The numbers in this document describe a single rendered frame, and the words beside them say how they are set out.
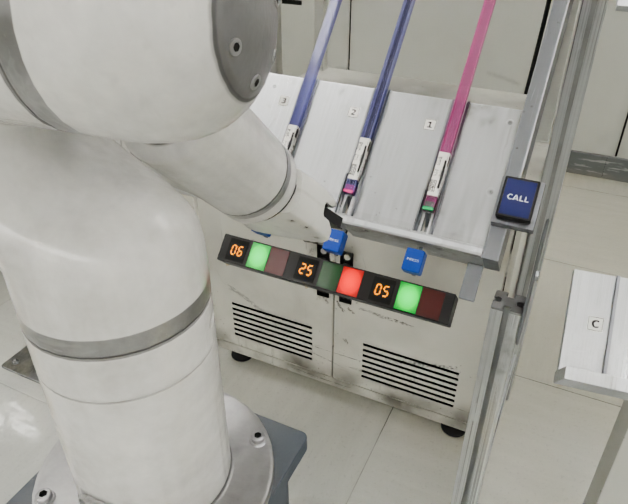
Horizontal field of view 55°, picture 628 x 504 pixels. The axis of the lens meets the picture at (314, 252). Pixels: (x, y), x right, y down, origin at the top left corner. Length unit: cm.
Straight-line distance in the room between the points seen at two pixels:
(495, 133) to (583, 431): 95
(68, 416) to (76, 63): 23
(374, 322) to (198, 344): 93
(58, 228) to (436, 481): 117
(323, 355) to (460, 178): 74
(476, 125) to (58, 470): 62
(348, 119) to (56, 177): 56
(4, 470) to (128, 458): 114
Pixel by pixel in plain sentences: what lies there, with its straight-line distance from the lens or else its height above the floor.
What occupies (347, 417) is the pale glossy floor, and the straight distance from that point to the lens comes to 150.
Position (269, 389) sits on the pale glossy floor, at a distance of 157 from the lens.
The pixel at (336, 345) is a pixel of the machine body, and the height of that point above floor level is 20.
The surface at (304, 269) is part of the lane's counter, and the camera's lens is 82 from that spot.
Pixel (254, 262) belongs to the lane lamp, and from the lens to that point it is 85.
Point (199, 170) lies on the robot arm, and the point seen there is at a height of 94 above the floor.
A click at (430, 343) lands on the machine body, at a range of 129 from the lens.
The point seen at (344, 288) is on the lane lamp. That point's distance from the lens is 80.
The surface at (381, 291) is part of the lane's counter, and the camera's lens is 79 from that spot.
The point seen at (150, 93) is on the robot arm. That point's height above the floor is 104.
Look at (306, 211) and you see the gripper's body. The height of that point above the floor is 85.
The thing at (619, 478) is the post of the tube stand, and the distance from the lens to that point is 104.
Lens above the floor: 112
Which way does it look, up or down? 33 degrees down
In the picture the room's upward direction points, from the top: straight up
